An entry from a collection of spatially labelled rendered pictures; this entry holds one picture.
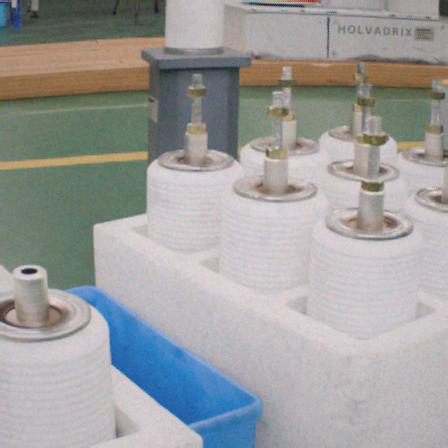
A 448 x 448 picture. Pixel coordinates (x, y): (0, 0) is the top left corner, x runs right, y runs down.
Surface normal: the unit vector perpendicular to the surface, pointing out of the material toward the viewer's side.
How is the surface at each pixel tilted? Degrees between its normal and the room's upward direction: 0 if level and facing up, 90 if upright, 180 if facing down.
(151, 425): 0
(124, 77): 90
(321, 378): 90
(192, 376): 88
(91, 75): 90
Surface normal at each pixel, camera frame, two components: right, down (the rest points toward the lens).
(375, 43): 0.27, 0.30
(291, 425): -0.79, 0.18
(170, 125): -0.51, 0.20
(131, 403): 0.02, -0.95
